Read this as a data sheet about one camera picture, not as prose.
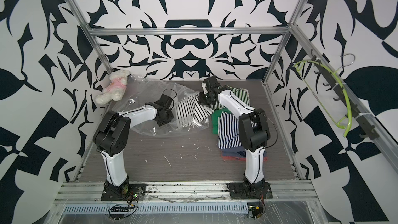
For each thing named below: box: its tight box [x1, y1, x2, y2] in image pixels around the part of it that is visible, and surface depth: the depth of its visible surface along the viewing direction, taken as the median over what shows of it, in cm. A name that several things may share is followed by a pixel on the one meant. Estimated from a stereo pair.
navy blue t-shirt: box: [220, 146, 247, 159], surface depth 84 cm
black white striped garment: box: [175, 94, 215, 122], surface depth 96 cm
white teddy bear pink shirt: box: [94, 70, 130, 105], surface depth 107 cm
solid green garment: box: [211, 107, 233, 135], surface depth 94 cm
